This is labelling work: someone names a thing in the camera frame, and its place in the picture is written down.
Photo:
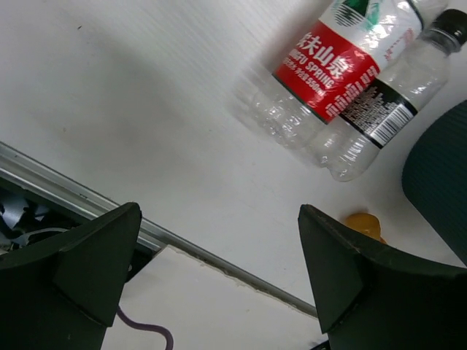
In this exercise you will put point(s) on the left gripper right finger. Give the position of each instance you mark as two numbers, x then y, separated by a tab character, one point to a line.
369	295

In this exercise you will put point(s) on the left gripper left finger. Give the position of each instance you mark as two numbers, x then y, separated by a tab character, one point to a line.
63	292

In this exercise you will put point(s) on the red label water bottle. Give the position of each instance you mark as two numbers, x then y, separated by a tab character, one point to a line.
339	56

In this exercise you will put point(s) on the dark green plastic bin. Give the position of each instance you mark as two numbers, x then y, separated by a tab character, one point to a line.
434	178

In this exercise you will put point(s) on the orange juice bottle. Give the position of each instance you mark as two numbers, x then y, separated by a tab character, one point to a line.
367	224

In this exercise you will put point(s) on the black label small bottle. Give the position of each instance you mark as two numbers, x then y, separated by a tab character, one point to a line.
350	143

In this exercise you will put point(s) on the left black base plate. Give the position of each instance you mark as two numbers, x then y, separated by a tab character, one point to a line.
140	258

